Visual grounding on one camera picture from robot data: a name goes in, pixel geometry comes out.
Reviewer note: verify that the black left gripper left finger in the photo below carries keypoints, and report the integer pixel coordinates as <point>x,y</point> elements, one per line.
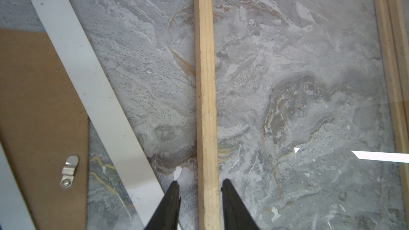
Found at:
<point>166,215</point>

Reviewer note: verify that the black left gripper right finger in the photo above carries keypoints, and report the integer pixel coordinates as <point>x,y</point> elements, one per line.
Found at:
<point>236,215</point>

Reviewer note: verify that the white photo mat board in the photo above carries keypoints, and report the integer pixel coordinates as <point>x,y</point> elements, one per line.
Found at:
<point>92,37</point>

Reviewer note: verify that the light wooden picture frame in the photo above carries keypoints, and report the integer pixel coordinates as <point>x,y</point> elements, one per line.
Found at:
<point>395,52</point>

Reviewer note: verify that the silver metal turn clip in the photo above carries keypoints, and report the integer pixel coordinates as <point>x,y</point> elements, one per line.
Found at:
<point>68,171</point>

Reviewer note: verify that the brown cardboard backing board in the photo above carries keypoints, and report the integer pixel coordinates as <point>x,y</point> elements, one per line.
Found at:
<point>43,122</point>

